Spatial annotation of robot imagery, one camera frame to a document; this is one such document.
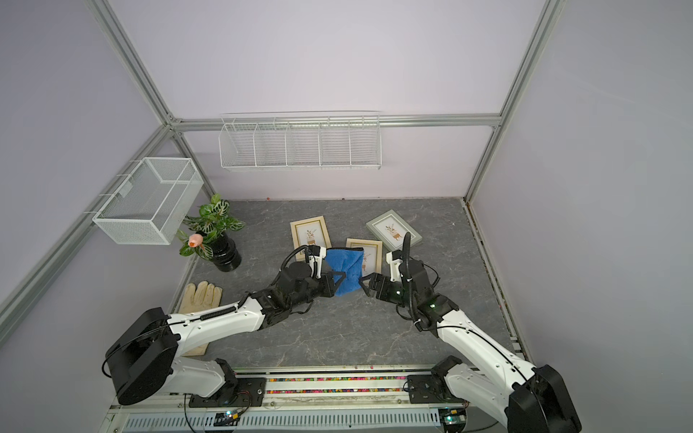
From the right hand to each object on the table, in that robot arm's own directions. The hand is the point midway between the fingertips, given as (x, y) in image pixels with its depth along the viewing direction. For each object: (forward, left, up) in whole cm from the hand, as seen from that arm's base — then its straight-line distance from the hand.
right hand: (367, 281), depth 80 cm
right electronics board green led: (-33, -22, -16) cm, 43 cm away
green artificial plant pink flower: (+12, +50, +10) cm, 52 cm away
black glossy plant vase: (+14, +49, -7) cm, 51 cm away
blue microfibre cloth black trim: (+5, +6, +3) cm, 8 cm away
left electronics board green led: (-32, +39, -16) cm, 53 cm away
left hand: (+1, +6, +1) cm, 7 cm away
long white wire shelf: (+53, +16, +14) cm, 57 cm away
